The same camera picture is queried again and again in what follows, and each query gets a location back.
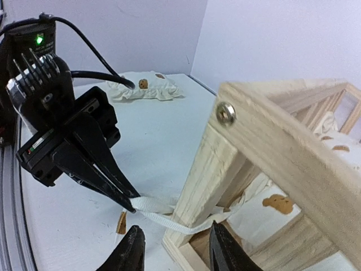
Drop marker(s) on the bear print cushion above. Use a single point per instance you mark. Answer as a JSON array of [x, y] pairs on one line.
[[263, 207]]

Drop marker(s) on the aluminium front rail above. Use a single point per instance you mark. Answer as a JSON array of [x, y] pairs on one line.
[[16, 250]]

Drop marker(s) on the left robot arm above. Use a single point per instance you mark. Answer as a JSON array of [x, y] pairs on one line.
[[37, 85]]

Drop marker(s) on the small bear print pillow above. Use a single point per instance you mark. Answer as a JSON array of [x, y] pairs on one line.
[[148, 85]]

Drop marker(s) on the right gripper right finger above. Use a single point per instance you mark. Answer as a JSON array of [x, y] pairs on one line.
[[225, 253]]

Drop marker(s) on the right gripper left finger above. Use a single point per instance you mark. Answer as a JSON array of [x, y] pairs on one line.
[[129, 254]]

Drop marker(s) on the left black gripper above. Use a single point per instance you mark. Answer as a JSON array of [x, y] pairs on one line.
[[80, 147]]

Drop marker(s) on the wooden pet bed frame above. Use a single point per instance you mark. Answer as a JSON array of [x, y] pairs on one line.
[[269, 127]]

